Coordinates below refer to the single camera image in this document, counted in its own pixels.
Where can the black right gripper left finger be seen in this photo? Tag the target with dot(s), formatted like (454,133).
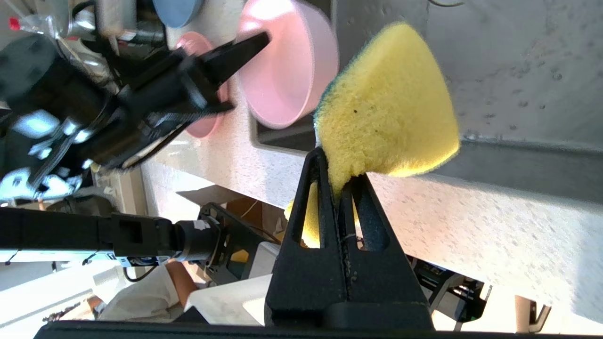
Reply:
(301,287)

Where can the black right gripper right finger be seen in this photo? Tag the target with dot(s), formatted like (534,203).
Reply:
(386,287)

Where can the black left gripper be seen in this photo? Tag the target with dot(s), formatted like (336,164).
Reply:
(150,108)

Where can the pink bowl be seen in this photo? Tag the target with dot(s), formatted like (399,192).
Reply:
(282,70)

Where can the yellow green sponge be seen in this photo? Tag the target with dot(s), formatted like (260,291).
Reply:
(391,103)

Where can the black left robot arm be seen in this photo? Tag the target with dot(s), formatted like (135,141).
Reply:
(37,75)

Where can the blue grey plate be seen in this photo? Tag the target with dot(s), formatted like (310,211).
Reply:
(176,12)

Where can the pink plate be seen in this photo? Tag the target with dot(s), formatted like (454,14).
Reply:
(207,126)

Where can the white box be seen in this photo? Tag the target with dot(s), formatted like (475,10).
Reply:
(221,301)

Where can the person in white shirt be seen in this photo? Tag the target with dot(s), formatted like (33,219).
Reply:
(141,296)

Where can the black equipment frame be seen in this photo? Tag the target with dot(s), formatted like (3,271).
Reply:
(452,287)

